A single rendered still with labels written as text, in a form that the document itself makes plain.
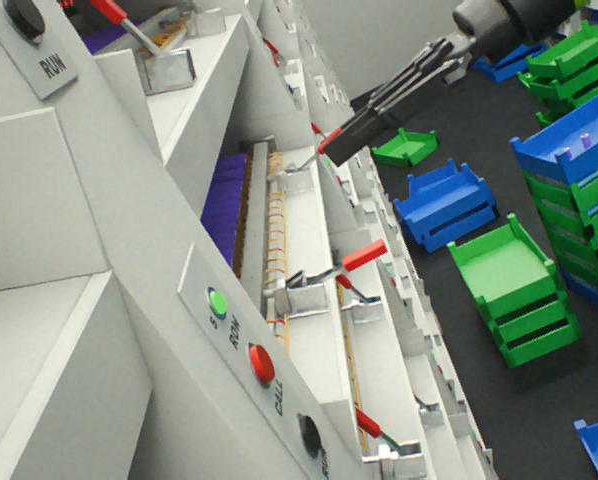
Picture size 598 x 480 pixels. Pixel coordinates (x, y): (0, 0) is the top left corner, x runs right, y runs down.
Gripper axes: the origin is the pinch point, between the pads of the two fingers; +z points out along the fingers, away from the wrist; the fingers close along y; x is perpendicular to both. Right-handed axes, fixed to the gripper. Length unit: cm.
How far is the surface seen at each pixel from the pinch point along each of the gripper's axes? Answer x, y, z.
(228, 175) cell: 4.8, 4.4, 15.2
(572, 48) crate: -85, 191, -70
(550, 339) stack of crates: -91, 61, 1
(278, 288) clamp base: 2.2, -27.5, 9.1
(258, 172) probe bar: 3.4, 1.4, 11.4
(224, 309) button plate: 12, -50, 3
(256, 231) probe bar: 3.2, -15.5, 11.1
